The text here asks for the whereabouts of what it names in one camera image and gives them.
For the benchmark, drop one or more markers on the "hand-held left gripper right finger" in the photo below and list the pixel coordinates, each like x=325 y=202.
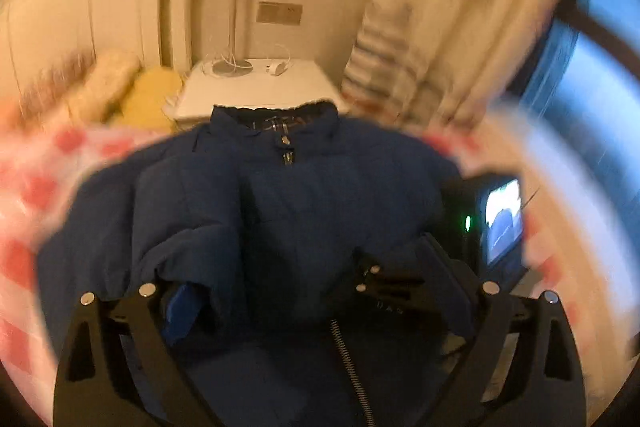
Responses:
x=450 y=279

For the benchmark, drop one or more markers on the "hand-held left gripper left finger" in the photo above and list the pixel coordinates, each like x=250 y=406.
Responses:
x=181 y=313

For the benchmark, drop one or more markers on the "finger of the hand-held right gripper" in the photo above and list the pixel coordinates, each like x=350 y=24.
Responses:
x=390 y=289
x=367 y=264

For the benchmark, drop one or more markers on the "dark blue padded jacket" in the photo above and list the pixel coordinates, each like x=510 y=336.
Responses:
x=300 y=207

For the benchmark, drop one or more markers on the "red white checked plastic sheet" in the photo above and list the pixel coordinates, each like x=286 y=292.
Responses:
x=30 y=207

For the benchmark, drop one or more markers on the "white nightstand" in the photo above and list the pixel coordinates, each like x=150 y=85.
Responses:
x=280 y=92

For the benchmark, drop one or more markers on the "boat print curtain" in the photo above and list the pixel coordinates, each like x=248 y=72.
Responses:
x=450 y=32

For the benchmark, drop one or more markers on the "yellow flowered bed sheet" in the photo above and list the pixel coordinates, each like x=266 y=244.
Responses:
x=150 y=99

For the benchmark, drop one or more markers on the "grey slim desk lamp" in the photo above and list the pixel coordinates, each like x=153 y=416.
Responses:
x=232 y=67

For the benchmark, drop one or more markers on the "cream pillow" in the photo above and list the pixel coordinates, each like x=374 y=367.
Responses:
x=107 y=82

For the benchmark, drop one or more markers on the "floral patterned pillow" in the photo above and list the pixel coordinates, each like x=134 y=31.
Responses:
x=55 y=79

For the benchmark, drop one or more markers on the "white wooden headboard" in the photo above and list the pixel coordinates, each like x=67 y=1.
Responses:
x=120 y=17

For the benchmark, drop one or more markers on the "dark window frame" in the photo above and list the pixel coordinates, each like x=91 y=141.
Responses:
x=595 y=27

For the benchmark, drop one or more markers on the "bronze wall socket plate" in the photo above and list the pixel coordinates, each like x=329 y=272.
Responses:
x=280 y=13

